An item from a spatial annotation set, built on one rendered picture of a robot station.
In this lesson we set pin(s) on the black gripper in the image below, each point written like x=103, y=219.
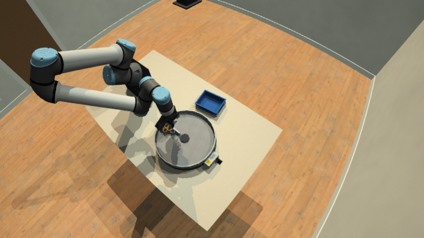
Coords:
x=174, y=115

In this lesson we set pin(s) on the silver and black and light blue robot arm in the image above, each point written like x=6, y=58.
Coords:
x=46, y=63

